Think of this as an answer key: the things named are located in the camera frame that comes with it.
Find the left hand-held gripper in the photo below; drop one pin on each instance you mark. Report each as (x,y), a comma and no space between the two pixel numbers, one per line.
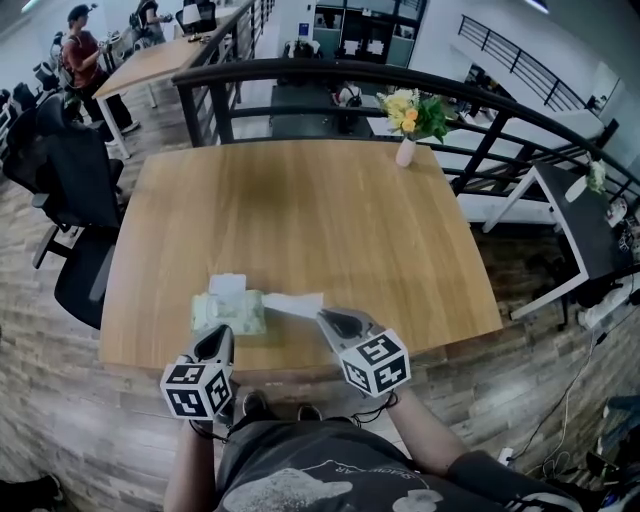
(192,392)

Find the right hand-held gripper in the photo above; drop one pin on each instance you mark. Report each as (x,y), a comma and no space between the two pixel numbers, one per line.
(375,362)

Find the pale green tissue pack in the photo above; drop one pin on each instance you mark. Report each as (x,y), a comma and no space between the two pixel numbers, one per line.
(235,310)

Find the pulled white tissue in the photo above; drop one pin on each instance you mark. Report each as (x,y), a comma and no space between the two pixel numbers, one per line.
(295,302)

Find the person's left forearm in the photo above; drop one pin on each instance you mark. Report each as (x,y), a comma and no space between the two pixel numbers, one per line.
(190,465)

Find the person's right forearm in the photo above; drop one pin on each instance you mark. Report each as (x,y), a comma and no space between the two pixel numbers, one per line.
(425,430)

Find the person's left black shoe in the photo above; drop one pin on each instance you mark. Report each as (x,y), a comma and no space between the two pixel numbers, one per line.
(255,405)

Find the person's black shoe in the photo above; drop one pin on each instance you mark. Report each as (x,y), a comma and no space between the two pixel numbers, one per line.
(309,413)
(255,405)

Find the person's right black shoe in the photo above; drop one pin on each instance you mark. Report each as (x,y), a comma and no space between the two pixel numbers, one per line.
(309,413)

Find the wooden table white legs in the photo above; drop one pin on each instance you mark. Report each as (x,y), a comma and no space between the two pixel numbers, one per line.
(300,210)
(150,65)

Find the person's dark printed shirt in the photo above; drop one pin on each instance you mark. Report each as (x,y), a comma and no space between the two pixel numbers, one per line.
(325,475)

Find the small white vase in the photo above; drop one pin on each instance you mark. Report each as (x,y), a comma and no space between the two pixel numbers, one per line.
(405,151)
(576,189)

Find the white power strip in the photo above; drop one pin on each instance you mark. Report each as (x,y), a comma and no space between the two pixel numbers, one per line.
(505,455)

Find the yellow flower bouquet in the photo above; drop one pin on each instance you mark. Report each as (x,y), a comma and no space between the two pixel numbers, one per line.
(407,117)

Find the black office chair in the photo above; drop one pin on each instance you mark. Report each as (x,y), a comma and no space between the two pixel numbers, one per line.
(75,170)
(20,150)
(200,17)

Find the black bag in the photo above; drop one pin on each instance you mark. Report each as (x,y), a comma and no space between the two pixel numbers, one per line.
(30,495)

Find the black table white legs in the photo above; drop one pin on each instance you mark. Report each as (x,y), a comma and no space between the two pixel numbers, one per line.
(585,225)

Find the black metal railing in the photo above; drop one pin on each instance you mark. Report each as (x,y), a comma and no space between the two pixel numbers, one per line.
(300,67)

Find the white flower bouquet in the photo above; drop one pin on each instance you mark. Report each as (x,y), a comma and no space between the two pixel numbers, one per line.
(596,176)

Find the small pink white object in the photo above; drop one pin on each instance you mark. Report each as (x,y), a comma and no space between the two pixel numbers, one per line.
(616,212)

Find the black framed glass partition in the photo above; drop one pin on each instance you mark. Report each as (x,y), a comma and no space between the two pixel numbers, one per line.
(370,30)

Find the black stair railing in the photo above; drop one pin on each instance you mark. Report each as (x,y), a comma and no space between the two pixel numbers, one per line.
(520,57)

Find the round pendant lamp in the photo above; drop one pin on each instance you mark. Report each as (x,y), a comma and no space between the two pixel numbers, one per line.
(537,4)

